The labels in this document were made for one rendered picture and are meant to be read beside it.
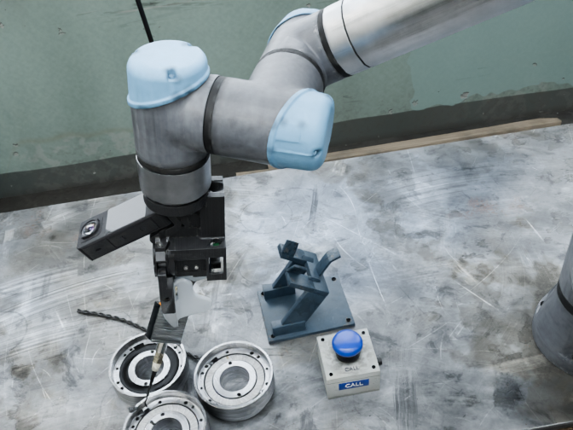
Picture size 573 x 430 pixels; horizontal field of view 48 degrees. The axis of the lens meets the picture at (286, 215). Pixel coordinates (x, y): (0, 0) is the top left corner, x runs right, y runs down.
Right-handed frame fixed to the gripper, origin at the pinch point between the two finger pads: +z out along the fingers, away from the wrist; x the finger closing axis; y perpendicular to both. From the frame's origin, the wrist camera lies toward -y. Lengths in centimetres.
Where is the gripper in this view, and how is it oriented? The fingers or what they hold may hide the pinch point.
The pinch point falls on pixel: (169, 309)
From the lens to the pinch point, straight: 83.5
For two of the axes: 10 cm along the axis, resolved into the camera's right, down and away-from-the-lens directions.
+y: 9.9, -0.5, 1.3
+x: -1.3, -6.6, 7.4
